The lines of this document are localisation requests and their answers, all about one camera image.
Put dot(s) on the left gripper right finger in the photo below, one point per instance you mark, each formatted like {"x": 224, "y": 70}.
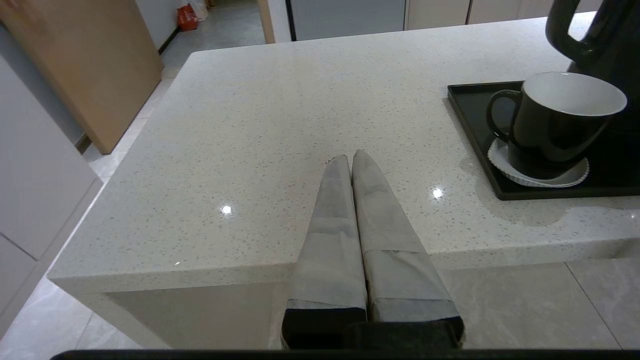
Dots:
{"x": 395, "y": 260}

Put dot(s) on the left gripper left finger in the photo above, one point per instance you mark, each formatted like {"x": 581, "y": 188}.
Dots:
{"x": 330, "y": 260}

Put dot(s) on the black cup white inside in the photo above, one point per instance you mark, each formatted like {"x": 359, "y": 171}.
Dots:
{"x": 550, "y": 130}

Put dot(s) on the black electric kettle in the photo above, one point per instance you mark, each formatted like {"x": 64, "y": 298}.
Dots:
{"x": 615, "y": 40}

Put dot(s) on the white saucer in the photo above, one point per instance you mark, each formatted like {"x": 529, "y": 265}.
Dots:
{"x": 505, "y": 167}

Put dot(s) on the black rectangular tray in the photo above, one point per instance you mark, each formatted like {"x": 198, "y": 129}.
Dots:
{"x": 480, "y": 130}

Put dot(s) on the grey cabinet door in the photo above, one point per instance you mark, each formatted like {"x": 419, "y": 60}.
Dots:
{"x": 437, "y": 12}
{"x": 505, "y": 9}

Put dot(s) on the red bag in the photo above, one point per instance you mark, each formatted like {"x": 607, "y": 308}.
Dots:
{"x": 187, "y": 17}

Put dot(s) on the white plastic bag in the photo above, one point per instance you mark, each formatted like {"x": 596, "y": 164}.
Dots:
{"x": 201, "y": 9}

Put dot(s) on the wooden door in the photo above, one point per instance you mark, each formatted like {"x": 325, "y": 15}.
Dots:
{"x": 95, "y": 65}

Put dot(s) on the white cabinet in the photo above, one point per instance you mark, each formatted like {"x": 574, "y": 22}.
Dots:
{"x": 35, "y": 165}

